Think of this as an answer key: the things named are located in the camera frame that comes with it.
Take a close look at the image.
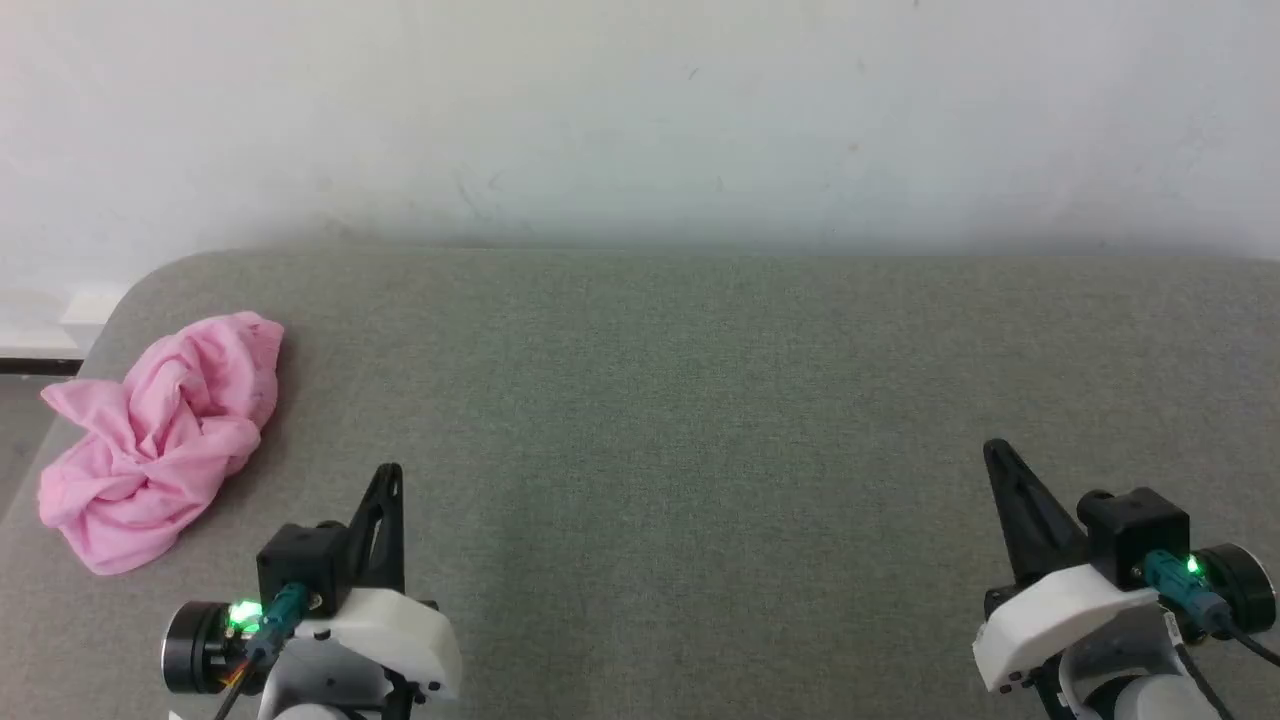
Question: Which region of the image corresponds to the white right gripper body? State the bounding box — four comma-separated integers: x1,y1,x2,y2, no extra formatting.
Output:
972,563,1159,695

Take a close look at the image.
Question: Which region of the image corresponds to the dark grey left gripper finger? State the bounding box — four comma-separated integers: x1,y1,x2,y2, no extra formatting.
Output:
371,464,407,592
345,464,394,592

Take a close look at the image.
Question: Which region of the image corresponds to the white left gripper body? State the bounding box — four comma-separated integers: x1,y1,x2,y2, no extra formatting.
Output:
299,589,464,704

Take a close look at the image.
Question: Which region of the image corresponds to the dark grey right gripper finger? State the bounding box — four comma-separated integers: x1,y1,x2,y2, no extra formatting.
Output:
991,439,1089,572
983,440,1052,588

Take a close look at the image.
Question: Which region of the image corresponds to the pink garment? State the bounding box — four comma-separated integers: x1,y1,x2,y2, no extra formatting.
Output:
38,311,286,577

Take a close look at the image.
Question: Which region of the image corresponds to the black round right gripper motor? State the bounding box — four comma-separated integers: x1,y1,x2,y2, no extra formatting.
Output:
1196,542,1279,634

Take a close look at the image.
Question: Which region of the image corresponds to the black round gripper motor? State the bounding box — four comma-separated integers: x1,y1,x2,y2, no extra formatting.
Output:
1196,542,1279,634
162,599,241,697

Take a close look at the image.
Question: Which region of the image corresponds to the black round left gripper motor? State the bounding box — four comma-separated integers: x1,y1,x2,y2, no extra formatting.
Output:
162,599,241,697

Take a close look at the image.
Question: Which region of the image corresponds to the grey-green fabric sofa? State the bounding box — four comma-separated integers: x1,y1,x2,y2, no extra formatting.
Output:
0,248,1280,720

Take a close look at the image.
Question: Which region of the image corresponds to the white skirting board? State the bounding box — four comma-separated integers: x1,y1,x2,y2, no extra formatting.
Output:
0,284,133,362

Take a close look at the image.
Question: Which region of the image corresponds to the right teal-plug black camera cable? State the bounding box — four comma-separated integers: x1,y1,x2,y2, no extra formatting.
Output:
1138,549,1280,668

